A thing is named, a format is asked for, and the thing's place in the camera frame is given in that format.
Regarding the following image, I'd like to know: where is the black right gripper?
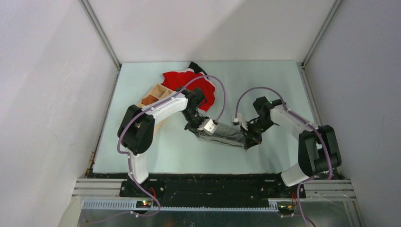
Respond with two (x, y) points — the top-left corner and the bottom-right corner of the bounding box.
(240, 117), (275, 149)

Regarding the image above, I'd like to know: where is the grey striped underwear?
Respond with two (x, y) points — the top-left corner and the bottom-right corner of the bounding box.
(195, 123), (245, 148)

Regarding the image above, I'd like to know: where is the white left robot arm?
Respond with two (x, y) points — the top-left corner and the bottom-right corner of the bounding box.
(117, 88), (207, 197)

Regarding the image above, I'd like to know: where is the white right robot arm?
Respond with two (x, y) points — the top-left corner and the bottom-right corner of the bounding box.
(240, 96), (342, 198)

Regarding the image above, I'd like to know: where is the wooden compartment organizer box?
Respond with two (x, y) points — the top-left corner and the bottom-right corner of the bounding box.
(136, 83), (174, 135)

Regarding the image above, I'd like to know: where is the red garment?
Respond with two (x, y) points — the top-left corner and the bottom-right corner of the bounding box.
(162, 61), (216, 112)

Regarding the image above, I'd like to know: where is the brown rolled cloth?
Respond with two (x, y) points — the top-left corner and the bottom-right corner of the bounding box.
(141, 94), (159, 106)

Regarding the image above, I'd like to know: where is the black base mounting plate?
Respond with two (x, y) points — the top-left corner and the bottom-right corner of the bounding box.
(119, 174), (297, 208)

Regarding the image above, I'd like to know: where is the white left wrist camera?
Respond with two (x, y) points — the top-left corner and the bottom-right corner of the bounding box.
(198, 118), (217, 134)

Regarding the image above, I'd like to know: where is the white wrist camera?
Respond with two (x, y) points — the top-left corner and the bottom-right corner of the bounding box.
(198, 118), (217, 134)
(232, 113), (248, 131)

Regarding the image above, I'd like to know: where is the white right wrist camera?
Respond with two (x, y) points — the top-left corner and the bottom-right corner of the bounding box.
(232, 113), (248, 131)

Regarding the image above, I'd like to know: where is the aluminium front frame rail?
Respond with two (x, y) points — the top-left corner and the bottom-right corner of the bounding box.
(72, 174), (356, 212)

